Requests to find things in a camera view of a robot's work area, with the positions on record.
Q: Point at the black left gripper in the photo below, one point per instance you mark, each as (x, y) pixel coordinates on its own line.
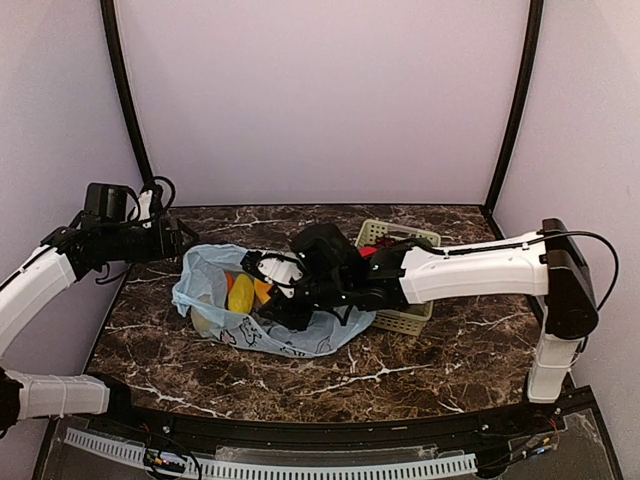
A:
(168, 247)

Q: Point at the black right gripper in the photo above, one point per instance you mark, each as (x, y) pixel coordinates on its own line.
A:
(283, 313)

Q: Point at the orange red mango fruit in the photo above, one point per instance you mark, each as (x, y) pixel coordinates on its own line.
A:
(262, 291)

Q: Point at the yellow lemon fruit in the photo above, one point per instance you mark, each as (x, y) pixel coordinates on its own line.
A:
(241, 296)

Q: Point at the light blue printed plastic bag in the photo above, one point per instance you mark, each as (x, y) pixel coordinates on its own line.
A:
(202, 291)

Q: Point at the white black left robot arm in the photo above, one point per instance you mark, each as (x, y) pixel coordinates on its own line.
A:
(65, 257)

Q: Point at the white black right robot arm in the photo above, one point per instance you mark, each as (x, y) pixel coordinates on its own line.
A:
(324, 272)

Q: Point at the orange persimmon fruit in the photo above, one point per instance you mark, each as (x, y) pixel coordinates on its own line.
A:
(231, 279)

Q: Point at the large red fruit left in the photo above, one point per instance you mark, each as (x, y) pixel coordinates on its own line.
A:
(368, 251)

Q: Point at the dark purple grape bunch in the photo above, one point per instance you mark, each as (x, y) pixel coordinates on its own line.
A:
(384, 242)

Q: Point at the pale green perforated basket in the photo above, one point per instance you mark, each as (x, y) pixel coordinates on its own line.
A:
(411, 320)

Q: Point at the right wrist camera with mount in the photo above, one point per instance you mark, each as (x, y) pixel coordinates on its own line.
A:
(272, 267)

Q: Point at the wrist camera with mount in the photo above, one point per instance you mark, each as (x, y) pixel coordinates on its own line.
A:
(153, 201)
(272, 267)

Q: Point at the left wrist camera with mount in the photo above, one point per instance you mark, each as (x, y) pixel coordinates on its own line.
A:
(153, 201)

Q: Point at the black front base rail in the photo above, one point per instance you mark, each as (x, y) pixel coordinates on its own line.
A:
(575, 446)

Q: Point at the white slotted cable duct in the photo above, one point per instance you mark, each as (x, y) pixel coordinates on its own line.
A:
(254, 465)

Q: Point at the black left corner frame post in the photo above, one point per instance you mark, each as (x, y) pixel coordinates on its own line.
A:
(123, 88)

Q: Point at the black corner frame post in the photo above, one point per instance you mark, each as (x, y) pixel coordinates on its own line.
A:
(517, 108)
(123, 88)

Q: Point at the black right corner frame post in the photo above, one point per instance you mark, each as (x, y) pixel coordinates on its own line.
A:
(517, 108)

